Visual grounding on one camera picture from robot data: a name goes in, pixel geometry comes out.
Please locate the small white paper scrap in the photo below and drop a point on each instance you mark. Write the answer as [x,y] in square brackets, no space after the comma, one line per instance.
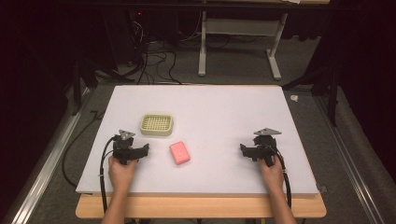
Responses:
[294,98]

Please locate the dark computer tower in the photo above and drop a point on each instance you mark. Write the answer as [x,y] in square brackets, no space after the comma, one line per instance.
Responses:
[124,34]

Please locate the pale green soap dish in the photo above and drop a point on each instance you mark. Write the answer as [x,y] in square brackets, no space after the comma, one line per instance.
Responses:
[156,124]

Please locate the person's left hand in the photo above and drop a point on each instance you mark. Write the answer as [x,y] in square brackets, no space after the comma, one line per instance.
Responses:
[120,174]

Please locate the pink soap bar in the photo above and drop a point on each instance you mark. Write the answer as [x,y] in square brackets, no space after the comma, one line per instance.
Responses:
[180,152]

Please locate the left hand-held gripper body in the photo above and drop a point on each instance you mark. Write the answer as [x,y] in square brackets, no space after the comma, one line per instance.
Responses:
[123,149]

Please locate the aluminium floor rail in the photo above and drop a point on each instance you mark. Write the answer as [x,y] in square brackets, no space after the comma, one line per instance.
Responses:
[43,165]
[351,161]

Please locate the wooden table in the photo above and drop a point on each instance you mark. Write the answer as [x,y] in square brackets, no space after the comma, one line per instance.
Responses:
[202,207]

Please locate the grey tape piece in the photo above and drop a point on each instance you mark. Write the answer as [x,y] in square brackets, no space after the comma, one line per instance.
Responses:
[322,188]

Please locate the person's right hand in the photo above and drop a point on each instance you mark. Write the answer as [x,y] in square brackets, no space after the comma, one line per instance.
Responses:
[272,175]

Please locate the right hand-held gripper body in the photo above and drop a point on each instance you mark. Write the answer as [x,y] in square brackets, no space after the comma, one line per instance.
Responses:
[264,147]

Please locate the white metal desk frame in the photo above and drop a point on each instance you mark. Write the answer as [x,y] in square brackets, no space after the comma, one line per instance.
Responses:
[239,26]

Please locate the white table board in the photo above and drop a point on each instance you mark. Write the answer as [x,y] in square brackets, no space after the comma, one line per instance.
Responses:
[218,124]

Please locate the black stand legs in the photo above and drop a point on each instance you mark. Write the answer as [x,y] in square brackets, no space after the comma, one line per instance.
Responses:
[323,84]
[90,74]

